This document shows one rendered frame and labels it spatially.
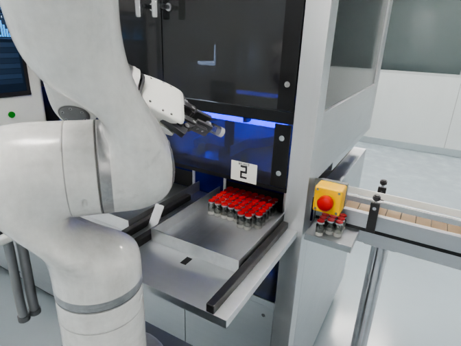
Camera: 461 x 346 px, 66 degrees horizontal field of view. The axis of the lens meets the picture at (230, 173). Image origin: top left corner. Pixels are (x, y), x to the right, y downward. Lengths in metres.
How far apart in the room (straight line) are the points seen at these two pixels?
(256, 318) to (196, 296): 0.52
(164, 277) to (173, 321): 0.72
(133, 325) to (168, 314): 0.98
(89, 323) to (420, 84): 5.24
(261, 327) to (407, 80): 4.62
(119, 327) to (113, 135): 0.27
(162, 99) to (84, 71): 0.35
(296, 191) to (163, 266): 0.40
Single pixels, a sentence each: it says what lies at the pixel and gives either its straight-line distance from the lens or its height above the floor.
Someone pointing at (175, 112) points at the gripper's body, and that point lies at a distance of 0.69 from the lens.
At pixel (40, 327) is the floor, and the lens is 2.15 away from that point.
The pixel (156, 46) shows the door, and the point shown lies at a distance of 1.16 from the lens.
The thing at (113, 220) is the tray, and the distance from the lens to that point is 1.04.
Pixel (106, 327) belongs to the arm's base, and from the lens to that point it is 0.54.
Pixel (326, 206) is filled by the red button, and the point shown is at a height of 0.99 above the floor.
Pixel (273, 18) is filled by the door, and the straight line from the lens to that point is 0.95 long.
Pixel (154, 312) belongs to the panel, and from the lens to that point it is 1.59.
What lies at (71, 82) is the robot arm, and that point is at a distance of 0.37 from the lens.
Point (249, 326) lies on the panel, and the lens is 1.32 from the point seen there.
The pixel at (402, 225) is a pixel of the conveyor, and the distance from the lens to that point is 1.08.
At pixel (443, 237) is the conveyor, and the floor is 0.92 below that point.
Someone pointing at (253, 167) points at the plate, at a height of 1.04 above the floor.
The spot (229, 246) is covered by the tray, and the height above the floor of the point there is 0.88.
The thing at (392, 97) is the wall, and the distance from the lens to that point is 5.53.
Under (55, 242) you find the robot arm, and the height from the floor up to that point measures 1.15.
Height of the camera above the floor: 1.38
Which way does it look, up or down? 21 degrees down
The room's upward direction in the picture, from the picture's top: 2 degrees clockwise
